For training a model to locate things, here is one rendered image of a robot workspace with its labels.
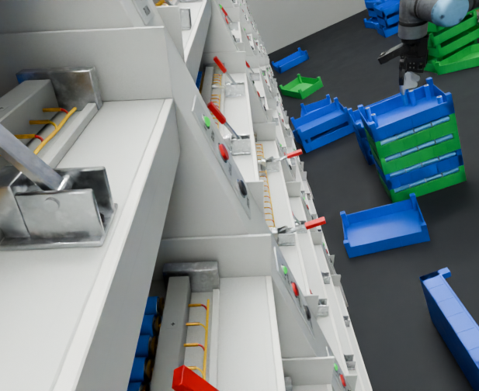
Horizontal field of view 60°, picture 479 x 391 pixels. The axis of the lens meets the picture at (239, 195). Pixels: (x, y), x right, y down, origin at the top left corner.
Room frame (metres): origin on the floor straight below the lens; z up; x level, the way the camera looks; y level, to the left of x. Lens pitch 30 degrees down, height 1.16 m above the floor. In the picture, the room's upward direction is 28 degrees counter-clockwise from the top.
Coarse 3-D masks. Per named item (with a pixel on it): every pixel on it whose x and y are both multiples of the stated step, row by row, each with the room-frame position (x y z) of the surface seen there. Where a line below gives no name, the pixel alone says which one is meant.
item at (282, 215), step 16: (256, 128) 0.99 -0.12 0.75; (272, 128) 0.99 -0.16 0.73; (272, 144) 0.96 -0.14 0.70; (272, 176) 0.81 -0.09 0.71; (272, 192) 0.74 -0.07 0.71; (272, 208) 0.69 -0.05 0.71; (288, 208) 0.68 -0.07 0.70; (272, 224) 0.63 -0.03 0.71; (288, 224) 0.63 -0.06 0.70; (288, 256) 0.54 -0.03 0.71; (304, 272) 0.50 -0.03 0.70; (304, 288) 0.46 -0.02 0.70
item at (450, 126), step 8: (432, 128) 1.29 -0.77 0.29; (440, 128) 1.29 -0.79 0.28; (448, 128) 1.28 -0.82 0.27; (456, 128) 1.27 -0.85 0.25; (368, 136) 1.48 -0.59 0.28; (408, 136) 1.32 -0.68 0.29; (416, 136) 1.31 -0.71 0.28; (424, 136) 1.30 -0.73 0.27; (432, 136) 1.29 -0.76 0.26; (440, 136) 1.29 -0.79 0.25; (376, 144) 1.35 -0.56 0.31; (384, 144) 1.34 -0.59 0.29; (392, 144) 1.33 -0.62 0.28; (400, 144) 1.33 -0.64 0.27; (408, 144) 1.32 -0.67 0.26; (416, 144) 1.31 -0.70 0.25; (376, 152) 1.39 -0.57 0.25; (384, 152) 1.34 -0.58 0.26; (392, 152) 1.34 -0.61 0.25
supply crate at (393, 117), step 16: (400, 96) 1.49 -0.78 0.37; (416, 96) 1.48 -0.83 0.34; (432, 96) 1.45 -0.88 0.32; (448, 96) 1.27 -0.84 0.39; (384, 112) 1.51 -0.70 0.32; (400, 112) 1.45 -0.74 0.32; (416, 112) 1.31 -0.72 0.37; (432, 112) 1.29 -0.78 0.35; (448, 112) 1.28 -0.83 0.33; (368, 128) 1.41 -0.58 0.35; (384, 128) 1.34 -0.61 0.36; (400, 128) 1.32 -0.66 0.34
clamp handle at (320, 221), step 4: (312, 220) 0.57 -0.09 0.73; (316, 220) 0.57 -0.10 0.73; (320, 220) 0.56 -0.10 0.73; (324, 220) 0.56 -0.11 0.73; (304, 224) 0.57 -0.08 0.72; (308, 224) 0.57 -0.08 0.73; (312, 224) 0.56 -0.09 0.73; (316, 224) 0.56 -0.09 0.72; (320, 224) 0.56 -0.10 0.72; (292, 228) 0.58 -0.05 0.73; (296, 228) 0.57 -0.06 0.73; (300, 228) 0.57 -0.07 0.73; (304, 228) 0.57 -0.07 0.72; (308, 228) 0.56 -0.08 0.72; (284, 232) 0.58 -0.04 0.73; (288, 232) 0.57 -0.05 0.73; (292, 232) 0.57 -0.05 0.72
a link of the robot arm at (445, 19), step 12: (420, 0) 1.20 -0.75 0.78; (432, 0) 1.15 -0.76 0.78; (444, 0) 1.11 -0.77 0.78; (456, 0) 1.10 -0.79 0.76; (468, 0) 1.11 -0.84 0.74; (420, 12) 1.19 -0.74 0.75; (432, 12) 1.14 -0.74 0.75; (444, 12) 1.10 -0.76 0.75; (456, 12) 1.10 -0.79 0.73; (444, 24) 1.11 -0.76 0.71; (456, 24) 1.11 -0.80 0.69
